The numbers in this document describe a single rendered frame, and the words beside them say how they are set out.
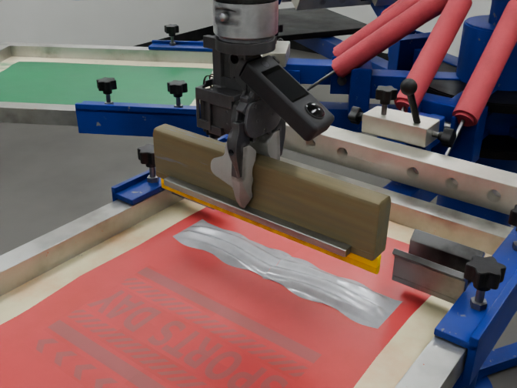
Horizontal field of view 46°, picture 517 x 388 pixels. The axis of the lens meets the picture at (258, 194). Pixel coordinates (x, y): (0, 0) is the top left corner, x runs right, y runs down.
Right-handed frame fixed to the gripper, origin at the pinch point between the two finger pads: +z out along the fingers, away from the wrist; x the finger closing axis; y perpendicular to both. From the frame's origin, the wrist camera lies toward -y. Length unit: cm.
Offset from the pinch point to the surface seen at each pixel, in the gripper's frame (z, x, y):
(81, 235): 10.8, 10.3, 25.1
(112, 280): 13.7, 12.6, 16.0
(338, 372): 13.5, 8.7, -18.3
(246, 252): 12.8, -3.5, 4.9
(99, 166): 110, -138, 220
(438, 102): 4, -61, 1
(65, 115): 12, -21, 71
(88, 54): 13, -60, 113
